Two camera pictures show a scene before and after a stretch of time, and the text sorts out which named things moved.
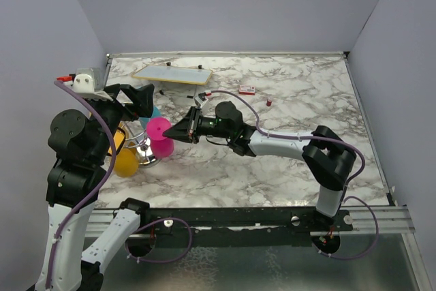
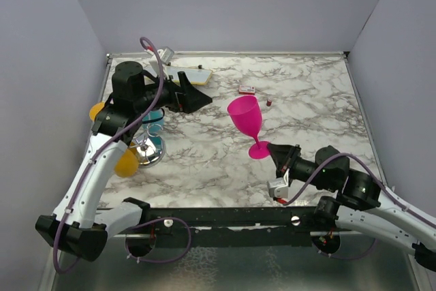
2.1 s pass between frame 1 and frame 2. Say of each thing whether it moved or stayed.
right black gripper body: moved
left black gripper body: moved
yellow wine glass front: stayed
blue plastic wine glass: stayed
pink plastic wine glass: moved
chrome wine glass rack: stayed
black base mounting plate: stayed
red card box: stayed
